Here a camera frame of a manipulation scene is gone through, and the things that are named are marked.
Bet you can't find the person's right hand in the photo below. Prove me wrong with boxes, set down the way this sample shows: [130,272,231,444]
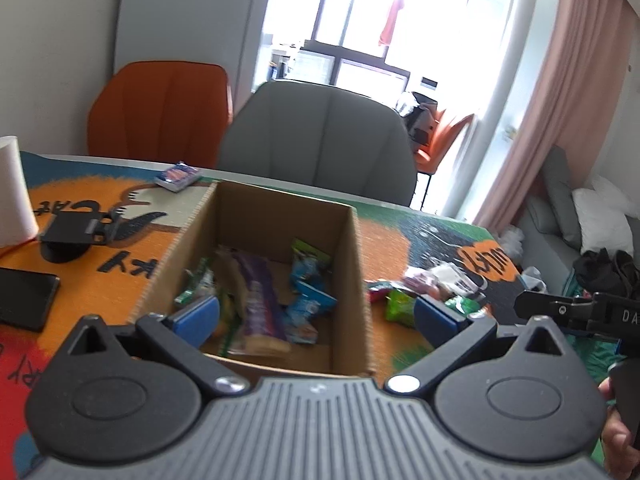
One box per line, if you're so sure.
[601,404,639,479]

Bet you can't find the black clothes on sofa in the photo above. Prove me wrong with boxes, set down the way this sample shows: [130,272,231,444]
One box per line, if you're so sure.
[573,248,639,300]

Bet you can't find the white snack packet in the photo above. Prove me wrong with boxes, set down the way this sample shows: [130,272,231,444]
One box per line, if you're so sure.
[430,262,480,297]

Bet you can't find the green lime snack packet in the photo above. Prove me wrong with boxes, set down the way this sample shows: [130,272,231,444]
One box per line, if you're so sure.
[385,289,416,328]

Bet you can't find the green snack packet in box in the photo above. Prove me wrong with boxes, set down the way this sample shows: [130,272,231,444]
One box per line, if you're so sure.
[174,257,217,309]

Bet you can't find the purple long snack pack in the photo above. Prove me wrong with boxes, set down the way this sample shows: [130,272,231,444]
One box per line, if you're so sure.
[230,249,291,356]

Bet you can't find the red snack packet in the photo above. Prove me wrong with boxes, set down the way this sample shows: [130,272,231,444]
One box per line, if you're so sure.
[366,280,400,304]

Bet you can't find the grey sofa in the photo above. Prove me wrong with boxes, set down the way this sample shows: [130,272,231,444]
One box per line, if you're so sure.
[518,146,639,297]

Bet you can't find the white pillow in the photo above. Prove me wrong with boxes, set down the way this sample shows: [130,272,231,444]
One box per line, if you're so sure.
[572,174,639,256]

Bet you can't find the white plastic bag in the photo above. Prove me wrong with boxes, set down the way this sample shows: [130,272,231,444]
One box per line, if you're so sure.
[498,224,525,262]

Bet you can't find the open cardboard box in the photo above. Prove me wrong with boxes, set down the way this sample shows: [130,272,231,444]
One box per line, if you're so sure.
[130,182,374,380]

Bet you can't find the colourful cartoon table mat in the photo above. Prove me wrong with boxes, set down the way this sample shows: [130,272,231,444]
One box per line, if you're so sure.
[1,153,524,479]

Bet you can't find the blue snack packet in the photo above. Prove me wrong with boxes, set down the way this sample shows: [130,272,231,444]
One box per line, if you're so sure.
[284,254,337,344]

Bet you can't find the black clip device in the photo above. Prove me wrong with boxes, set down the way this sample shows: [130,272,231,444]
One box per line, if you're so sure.
[38,210,120,263]

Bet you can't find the blue pink tissue pack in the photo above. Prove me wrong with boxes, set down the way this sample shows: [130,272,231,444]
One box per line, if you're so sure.
[154,162,202,193]

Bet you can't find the black phone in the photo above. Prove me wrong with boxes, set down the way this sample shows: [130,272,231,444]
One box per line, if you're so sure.
[0,268,60,333]

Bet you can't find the far orange chair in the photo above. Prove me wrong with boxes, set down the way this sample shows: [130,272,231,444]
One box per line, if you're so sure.
[414,110,474,208]

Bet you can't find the orange chair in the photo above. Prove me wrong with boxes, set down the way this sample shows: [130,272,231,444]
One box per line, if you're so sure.
[414,110,474,208]
[87,61,232,168]

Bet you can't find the white paper roll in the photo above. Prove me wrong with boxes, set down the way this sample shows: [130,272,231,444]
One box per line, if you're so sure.
[0,136,39,248]

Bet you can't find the pink curtain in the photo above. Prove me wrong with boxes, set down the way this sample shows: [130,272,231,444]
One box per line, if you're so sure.
[474,0,637,232]

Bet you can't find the black backpack on chair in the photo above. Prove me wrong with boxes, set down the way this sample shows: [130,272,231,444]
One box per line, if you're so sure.
[404,91,439,146]

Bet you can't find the grey chair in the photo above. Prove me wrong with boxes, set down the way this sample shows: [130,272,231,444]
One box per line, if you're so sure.
[217,80,416,206]

